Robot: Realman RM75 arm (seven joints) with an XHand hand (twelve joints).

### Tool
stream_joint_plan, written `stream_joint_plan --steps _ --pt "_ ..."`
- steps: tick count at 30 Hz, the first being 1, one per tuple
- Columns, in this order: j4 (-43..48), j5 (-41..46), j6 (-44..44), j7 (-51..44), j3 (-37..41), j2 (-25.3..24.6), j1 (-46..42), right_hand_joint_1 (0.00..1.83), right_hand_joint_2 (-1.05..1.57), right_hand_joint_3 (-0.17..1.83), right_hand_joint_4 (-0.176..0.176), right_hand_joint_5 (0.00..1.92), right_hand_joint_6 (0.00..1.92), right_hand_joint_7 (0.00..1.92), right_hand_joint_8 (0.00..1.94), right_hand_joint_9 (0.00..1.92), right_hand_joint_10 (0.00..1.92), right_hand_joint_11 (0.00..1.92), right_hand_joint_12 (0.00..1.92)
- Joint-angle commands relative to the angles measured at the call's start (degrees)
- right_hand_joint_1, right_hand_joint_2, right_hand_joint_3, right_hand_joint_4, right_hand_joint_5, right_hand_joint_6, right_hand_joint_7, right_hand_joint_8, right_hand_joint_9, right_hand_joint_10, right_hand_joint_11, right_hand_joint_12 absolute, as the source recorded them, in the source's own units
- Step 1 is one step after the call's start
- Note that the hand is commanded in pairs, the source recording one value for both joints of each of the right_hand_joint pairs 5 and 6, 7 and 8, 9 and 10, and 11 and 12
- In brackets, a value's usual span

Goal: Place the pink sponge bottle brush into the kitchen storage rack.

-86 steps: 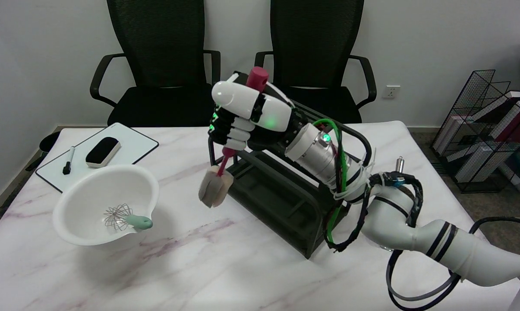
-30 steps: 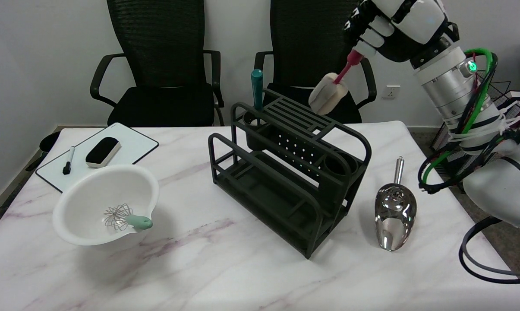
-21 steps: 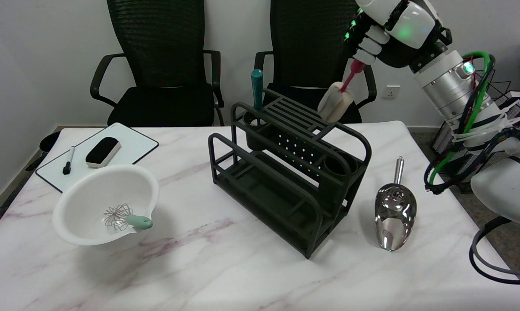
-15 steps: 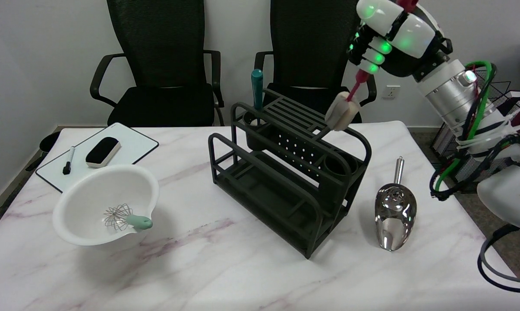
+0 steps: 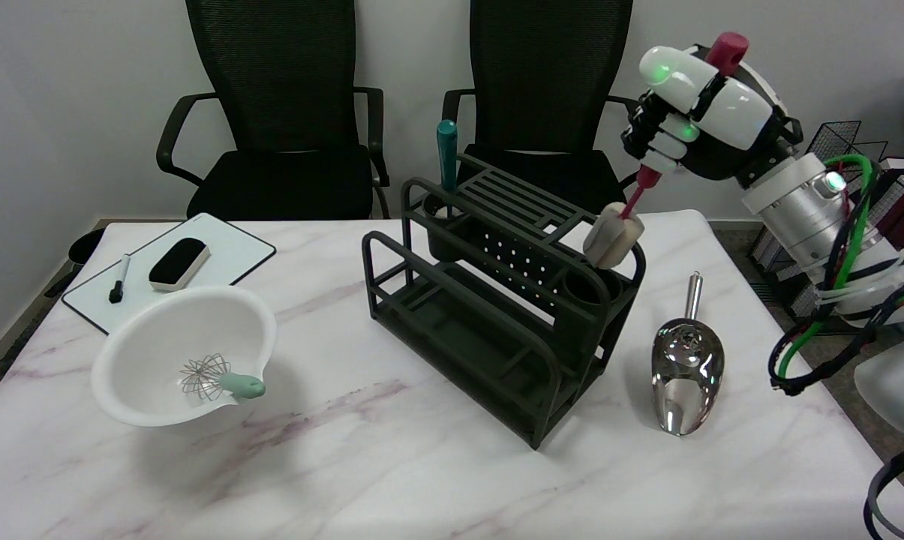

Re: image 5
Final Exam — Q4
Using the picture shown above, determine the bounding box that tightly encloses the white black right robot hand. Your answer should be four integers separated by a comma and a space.
620, 45, 803, 182

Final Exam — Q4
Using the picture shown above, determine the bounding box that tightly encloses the pink sponge bottle brush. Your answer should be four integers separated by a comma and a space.
583, 31, 749, 270

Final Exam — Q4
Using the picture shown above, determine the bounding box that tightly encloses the black kitchen storage rack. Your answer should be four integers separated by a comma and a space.
362, 153, 647, 450

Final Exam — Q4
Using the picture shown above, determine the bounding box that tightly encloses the black mesh office chair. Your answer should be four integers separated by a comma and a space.
442, 0, 656, 215
156, 0, 390, 221

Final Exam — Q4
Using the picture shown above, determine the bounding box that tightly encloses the steel scoop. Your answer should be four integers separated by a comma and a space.
651, 271, 725, 437

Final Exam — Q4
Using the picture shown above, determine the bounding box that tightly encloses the black whiteboard eraser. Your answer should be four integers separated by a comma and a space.
149, 238, 212, 293

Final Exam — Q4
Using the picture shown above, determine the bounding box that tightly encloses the small whiteboard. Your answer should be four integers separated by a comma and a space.
62, 213, 278, 335

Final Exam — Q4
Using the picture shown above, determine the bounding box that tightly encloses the white mixing bowl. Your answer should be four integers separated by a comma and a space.
91, 285, 278, 428

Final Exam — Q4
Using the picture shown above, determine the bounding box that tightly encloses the black marker pen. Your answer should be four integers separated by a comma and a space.
109, 253, 132, 305

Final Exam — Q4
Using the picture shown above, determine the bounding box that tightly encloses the black round base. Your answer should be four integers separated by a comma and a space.
68, 228, 106, 266

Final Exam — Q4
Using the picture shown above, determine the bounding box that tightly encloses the black wire book rack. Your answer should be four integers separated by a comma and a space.
748, 121, 904, 336

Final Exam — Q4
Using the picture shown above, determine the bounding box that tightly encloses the green cable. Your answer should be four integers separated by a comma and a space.
780, 154, 875, 383

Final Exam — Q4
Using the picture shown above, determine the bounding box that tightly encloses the teal handled utensil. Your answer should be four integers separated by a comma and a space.
437, 119, 459, 218

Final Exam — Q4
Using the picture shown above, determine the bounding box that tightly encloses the black braided cable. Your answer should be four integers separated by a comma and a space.
768, 176, 904, 397

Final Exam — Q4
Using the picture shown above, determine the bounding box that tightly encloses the green handled wire whisk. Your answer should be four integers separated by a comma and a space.
179, 354, 266, 404

